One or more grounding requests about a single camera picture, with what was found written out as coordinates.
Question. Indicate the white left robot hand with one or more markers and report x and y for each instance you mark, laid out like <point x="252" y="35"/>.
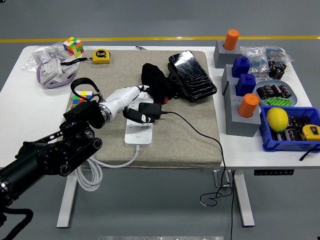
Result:
<point x="120" y="97"/>

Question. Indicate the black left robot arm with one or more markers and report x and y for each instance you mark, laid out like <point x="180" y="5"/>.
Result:
<point x="50" y="155"/>

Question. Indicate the grey-brown fabric mat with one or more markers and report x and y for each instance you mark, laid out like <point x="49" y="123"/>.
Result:
<point x="112" y="72"/>

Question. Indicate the black cloth with red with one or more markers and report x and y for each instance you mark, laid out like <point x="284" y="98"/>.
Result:
<point x="152" y="75"/>

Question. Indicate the large colourful puzzle cube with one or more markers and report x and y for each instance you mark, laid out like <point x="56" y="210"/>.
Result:
<point x="78" y="96"/>

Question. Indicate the yellow tape measure black label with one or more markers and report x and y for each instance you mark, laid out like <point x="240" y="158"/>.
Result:
<point x="101" y="57"/>

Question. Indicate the black holder with round knob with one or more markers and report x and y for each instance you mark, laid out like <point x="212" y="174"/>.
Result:
<point x="173" y="77"/>

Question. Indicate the purple tray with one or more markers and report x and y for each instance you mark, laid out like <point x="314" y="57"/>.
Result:
<point x="53" y="85"/>

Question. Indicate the small colourful puzzle cube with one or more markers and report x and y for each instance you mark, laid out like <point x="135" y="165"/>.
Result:
<point x="73" y="46"/>

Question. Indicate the white plastic socket parts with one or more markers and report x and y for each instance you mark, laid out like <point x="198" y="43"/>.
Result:
<point x="50" y="70"/>

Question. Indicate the glossy black wrapped box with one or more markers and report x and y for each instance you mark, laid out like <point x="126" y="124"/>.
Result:
<point x="192" y="75"/>

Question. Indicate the clear bags of white parts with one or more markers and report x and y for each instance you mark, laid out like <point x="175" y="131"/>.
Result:
<point x="42" y="53"/>

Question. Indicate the grey block square hole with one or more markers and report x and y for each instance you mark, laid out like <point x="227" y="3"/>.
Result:
<point x="227" y="73"/>
<point x="231" y="94"/>

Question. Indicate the white table leg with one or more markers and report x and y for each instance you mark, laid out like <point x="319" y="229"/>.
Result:
<point x="66" y="200"/>
<point x="243" y="200"/>

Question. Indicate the large grey block round hole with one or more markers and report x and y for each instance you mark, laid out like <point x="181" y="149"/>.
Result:
<point x="240" y="127"/>

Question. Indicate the blue square peg block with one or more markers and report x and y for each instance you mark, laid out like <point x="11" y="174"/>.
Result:
<point x="246" y="86"/>
<point x="240" y="67"/>

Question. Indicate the orange cylinder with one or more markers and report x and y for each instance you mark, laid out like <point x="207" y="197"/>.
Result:
<point x="248" y="106"/>
<point x="231" y="40"/>

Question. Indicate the metal hook under table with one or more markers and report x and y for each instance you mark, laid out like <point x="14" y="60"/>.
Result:
<point x="217" y="178"/>

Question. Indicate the clear bag of white parts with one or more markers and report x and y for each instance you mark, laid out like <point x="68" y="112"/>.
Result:
<point x="253" y="56"/>

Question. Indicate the dark brown capacitor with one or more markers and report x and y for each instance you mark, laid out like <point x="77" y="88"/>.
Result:
<point x="276" y="90"/>
<point x="285" y="91"/>
<point x="262" y="92"/>
<point x="268" y="90"/>

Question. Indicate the green plastic pieces pile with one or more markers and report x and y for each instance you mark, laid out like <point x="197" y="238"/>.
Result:
<point x="277" y="101"/>

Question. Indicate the yellow lemon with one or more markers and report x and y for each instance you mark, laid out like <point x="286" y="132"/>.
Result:
<point x="277" y="120"/>

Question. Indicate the loose dark capacitors cluster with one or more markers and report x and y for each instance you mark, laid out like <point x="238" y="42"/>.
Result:
<point x="277" y="70"/>

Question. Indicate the blue plastic bin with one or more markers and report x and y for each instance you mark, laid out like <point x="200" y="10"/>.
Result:
<point x="275" y="146"/>

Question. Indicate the clear bag of blue parts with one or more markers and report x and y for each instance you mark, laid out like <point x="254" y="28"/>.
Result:
<point x="277" y="53"/>

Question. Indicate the black table control panel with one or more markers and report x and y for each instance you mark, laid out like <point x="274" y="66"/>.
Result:
<point x="273" y="172"/>

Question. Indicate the blue-grey oval plate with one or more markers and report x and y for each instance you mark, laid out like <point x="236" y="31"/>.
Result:
<point x="293" y="98"/>

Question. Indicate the dark capacitors pile in bin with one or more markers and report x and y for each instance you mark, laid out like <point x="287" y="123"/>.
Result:
<point x="293" y="131"/>

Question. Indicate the yellow tape measure plain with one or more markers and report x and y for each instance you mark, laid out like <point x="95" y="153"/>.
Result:
<point x="311" y="132"/>

